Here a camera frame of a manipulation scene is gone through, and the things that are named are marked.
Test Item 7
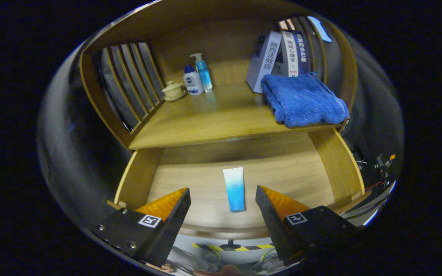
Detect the dark blue book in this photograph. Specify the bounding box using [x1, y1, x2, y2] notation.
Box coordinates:
[292, 30, 310, 75]

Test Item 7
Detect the white book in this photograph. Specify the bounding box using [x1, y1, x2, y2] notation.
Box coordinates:
[281, 31, 299, 77]

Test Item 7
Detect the wooden countertop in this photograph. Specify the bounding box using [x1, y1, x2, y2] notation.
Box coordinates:
[129, 71, 346, 150]

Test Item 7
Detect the yellow black floor tape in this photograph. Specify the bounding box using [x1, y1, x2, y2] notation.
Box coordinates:
[191, 242, 274, 251]

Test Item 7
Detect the beige lidded teacup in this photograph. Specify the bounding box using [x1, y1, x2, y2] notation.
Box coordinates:
[162, 80, 186, 102]

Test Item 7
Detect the clear blue pump bottle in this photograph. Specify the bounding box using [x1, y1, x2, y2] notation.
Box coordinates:
[190, 53, 213, 93]

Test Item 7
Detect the blue white cream tube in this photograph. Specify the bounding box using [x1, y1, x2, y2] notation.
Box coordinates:
[223, 167, 246, 213]

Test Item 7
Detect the black backdrop cloth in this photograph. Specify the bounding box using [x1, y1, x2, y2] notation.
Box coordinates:
[36, 23, 405, 234]

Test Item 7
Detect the person's grey shoe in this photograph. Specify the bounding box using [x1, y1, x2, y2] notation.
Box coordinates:
[165, 247, 221, 273]
[257, 249, 283, 273]

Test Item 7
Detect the dark equipment with orange part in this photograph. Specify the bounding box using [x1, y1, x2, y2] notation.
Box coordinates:
[363, 153, 396, 192]

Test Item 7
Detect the wooden drawer with black knob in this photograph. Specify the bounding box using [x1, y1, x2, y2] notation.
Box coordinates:
[108, 128, 372, 250]

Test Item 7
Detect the blue folded towel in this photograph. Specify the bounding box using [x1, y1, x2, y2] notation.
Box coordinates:
[261, 72, 350, 128]

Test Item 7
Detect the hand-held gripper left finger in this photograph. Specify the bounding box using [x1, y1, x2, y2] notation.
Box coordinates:
[91, 187, 191, 268]

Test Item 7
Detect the pale grey book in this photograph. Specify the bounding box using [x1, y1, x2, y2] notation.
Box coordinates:
[246, 31, 283, 94]

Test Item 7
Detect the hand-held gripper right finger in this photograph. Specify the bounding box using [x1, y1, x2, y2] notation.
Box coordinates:
[255, 185, 360, 267]

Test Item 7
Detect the white bottle with blue cap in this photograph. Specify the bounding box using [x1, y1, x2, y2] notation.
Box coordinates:
[183, 65, 205, 96]

